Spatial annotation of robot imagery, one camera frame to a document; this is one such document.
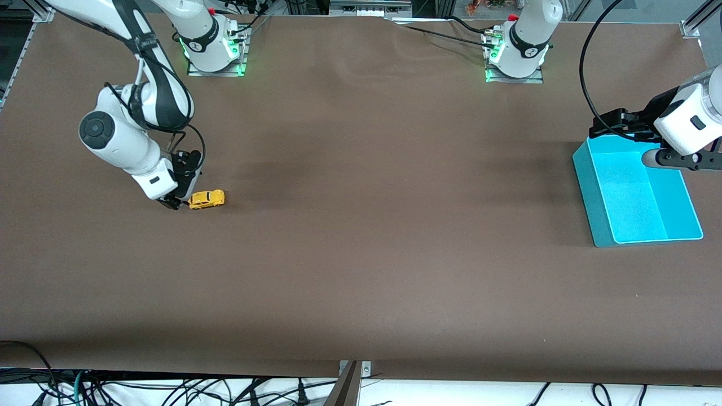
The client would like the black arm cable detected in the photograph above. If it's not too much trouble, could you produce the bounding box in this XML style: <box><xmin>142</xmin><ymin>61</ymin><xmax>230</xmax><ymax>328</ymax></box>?
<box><xmin>103</xmin><ymin>34</ymin><xmax>206</xmax><ymax>170</ymax></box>
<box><xmin>579</xmin><ymin>0</ymin><xmax>627</xmax><ymax>127</ymax></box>

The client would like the dark wedge-shaped bar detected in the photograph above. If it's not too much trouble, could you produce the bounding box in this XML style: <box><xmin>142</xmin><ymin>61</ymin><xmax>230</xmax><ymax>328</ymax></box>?
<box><xmin>323</xmin><ymin>361</ymin><xmax>362</xmax><ymax>406</ymax></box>

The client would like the turquoise plastic bin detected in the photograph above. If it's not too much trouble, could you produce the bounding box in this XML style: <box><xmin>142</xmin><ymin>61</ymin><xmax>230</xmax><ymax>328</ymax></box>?
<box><xmin>573</xmin><ymin>135</ymin><xmax>704</xmax><ymax>248</ymax></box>

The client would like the black looped floor cable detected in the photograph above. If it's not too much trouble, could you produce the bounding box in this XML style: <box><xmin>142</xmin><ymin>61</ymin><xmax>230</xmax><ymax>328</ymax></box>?
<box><xmin>0</xmin><ymin>340</ymin><xmax>57</xmax><ymax>406</ymax></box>

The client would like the yellow toy beetle car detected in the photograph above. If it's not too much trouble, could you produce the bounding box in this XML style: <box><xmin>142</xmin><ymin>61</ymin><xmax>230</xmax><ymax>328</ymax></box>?
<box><xmin>188</xmin><ymin>190</ymin><xmax>226</xmax><ymax>210</ymax></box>

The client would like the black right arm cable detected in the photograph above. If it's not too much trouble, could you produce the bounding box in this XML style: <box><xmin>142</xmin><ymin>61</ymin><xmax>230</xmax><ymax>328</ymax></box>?
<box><xmin>103</xmin><ymin>34</ymin><xmax>206</xmax><ymax>170</ymax></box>

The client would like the black base power cable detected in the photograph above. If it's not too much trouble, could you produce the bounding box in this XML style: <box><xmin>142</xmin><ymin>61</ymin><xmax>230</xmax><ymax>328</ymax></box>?
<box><xmin>389</xmin><ymin>19</ymin><xmax>497</xmax><ymax>48</ymax></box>

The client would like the black base cable bundle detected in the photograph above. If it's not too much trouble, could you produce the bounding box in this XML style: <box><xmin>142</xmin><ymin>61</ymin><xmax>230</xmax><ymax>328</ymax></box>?
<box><xmin>214</xmin><ymin>0</ymin><xmax>272</xmax><ymax>36</ymax></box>

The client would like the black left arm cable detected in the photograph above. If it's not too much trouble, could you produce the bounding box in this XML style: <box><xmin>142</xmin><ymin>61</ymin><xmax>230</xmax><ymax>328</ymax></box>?
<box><xmin>579</xmin><ymin>0</ymin><xmax>627</xmax><ymax>127</ymax></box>

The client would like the grey power strip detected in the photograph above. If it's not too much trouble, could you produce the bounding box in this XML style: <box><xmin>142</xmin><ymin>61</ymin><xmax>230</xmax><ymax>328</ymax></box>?
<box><xmin>329</xmin><ymin>0</ymin><xmax>413</xmax><ymax>16</ymax></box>

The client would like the orange patterned object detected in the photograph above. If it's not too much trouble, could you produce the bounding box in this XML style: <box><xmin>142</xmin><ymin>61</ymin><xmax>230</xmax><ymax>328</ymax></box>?
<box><xmin>465</xmin><ymin>0</ymin><xmax>508</xmax><ymax>15</ymax></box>

